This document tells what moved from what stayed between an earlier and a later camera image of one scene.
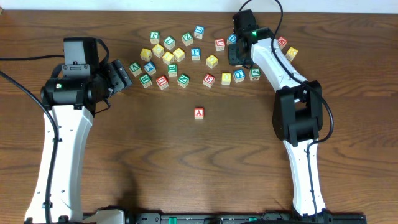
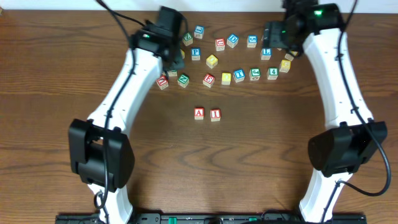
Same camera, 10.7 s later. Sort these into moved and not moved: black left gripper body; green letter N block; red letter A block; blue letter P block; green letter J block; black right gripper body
Moved: black left gripper body; black right gripper body
Not moved: blue letter P block; red letter A block; green letter J block; green letter N block
